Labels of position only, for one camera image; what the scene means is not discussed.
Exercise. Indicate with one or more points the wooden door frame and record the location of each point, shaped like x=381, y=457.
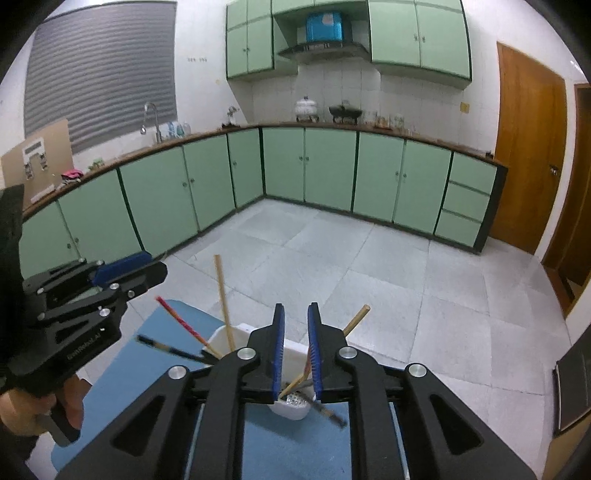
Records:
x=579, y=207

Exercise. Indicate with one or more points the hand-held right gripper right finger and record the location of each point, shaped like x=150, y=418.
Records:
x=314, y=360

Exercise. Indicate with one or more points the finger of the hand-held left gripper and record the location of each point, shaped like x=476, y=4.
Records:
x=122, y=267
x=143, y=279

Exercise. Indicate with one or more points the light wooden chopstick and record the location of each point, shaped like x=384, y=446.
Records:
x=224, y=300
x=358, y=317

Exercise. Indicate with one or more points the cardboard panel with white fittings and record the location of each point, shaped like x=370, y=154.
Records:
x=51, y=152

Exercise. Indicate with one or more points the white utensil holder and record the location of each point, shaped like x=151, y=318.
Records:
x=295, y=355

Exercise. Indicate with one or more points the grey window blind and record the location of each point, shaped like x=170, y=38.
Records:
x=106, y=74

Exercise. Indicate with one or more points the black glass cabinet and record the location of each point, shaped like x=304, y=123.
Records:
x=575, y=392

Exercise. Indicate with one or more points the clear bottles by sink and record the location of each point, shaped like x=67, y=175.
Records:
x=178, y=130

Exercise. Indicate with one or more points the green wall cabinets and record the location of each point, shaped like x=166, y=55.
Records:
x=415, y=37

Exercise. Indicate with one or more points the white cooking pot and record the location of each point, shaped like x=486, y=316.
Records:
x=306, y=110

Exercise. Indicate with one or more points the black cooking pot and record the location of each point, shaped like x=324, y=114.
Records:
x=344, y=113

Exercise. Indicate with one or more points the blue range hood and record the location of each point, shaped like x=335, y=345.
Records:
x=325, y=30

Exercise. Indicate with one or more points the steel faucet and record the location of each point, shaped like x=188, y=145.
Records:
x=154, y=117

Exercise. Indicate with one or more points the person's left hand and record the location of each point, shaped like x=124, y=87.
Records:
x=75, y=406

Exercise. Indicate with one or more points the green base cabinets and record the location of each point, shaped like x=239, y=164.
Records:
x=323, y=170

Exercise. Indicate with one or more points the pink cloth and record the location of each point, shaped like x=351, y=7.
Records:
x=73, y=175

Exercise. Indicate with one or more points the brown dark chopstick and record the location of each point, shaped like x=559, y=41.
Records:
x=330, y=414

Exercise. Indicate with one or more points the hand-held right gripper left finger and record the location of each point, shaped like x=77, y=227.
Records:
x=278, y=360

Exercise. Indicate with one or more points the wooden door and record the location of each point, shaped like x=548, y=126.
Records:
x=526, y=157

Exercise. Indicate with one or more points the red chopstick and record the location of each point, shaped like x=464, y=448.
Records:
x=180, y=319

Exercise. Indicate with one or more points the blue tablecloth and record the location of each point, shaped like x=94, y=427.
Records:
x=138, y=415

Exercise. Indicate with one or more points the dark blue chopstick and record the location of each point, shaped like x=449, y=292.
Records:
x=184, y=354

